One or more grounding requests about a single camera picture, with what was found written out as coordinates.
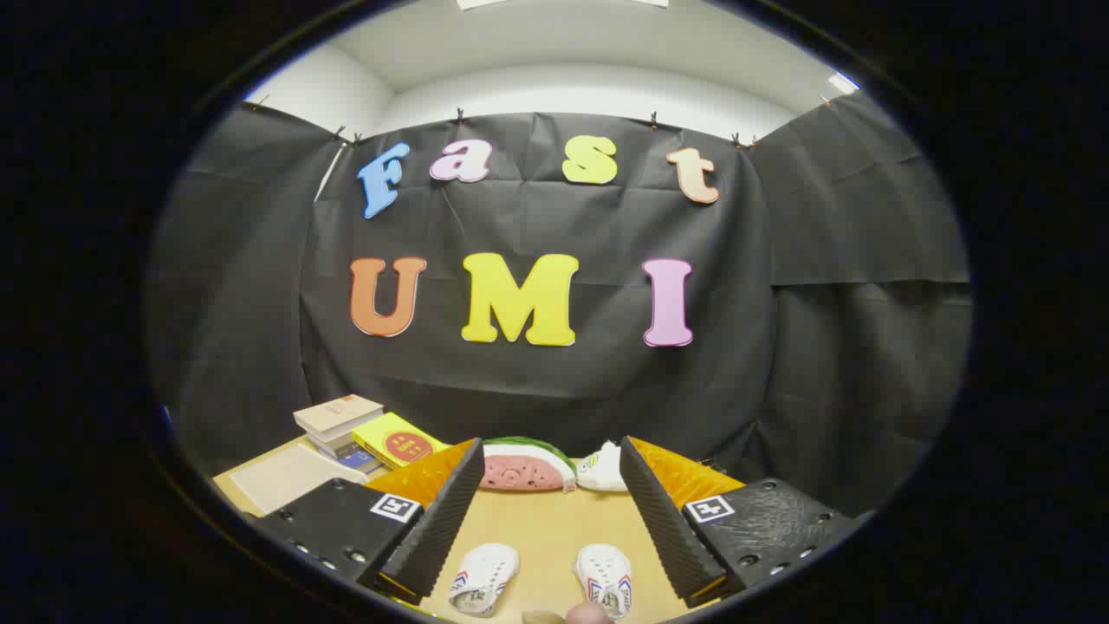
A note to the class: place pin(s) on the beige book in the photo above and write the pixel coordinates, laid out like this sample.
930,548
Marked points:
338,414

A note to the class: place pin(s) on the ceiling light panel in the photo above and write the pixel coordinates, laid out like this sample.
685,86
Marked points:
842,83
485,3

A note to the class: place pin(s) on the cream fabric storage box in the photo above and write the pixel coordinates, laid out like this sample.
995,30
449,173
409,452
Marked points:
290,477

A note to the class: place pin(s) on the grey book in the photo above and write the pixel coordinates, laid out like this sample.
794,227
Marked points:
332,445

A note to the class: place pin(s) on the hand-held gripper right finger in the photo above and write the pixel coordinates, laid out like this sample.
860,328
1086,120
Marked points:
663,520

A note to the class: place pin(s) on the blue book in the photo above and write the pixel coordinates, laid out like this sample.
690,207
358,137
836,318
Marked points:
359,460

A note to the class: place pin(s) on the white plush toy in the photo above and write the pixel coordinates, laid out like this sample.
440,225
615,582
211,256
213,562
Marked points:
602,472

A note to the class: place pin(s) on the yellow book with red circle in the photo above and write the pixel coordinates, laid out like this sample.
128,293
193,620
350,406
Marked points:
398,442

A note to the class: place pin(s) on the watermelon slice plush toy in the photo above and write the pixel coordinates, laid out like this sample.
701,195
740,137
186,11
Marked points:
524,472

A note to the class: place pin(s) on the white canvas shoe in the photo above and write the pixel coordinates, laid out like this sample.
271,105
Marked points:
605,572
485,572

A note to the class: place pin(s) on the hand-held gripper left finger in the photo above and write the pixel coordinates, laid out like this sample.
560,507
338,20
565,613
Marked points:
433,529

